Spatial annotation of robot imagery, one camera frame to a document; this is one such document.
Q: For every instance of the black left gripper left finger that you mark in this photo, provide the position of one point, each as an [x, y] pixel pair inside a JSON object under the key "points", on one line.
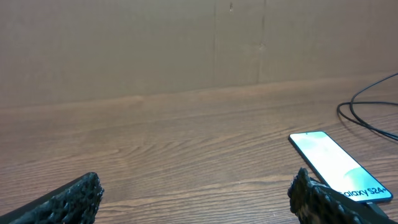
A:
{"points": [[76, 202]]}

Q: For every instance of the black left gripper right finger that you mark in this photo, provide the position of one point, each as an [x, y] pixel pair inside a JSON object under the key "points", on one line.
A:
{"points": [[313, 202]]}

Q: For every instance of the blue Galaxy smartphone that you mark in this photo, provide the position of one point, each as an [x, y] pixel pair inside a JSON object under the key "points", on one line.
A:
{"points": [[337, 169]]}

